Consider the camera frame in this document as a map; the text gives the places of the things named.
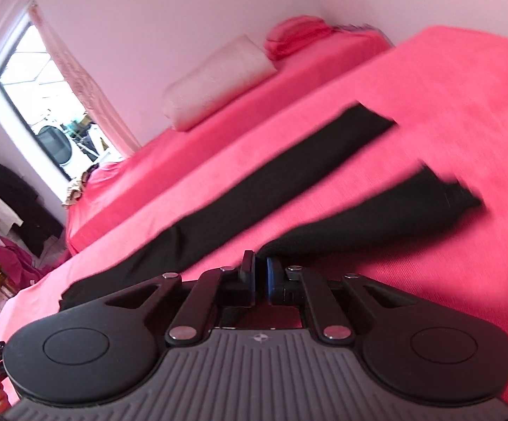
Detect black knit pants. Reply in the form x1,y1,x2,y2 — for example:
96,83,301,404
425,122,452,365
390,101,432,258
58,102,485,312

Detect magenta hanging clothes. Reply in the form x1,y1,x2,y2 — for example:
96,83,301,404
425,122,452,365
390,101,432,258
0,236,44,290

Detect hanging black garment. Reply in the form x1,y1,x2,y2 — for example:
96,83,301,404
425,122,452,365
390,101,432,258
0,164,64,258

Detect beige crumpled cloth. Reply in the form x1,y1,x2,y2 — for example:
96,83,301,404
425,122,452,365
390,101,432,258
62,163,100,208

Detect pink lace curtain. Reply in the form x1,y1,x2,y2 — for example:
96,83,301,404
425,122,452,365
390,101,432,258
27,0,140,157

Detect white washing machine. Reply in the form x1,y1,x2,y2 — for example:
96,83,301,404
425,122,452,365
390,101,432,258
36,125,98,171

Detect red covered far bed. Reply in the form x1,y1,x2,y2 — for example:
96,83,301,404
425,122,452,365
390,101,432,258
65,26,391,255

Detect pink fleece blanket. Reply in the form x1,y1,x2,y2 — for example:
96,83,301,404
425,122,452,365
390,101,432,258
0,25,508,409

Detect folded red blanket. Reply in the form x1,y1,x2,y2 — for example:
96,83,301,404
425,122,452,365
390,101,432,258
264,15,334,61

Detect window with dark frame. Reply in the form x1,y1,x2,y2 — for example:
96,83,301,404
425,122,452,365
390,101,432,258
0,13,123,189

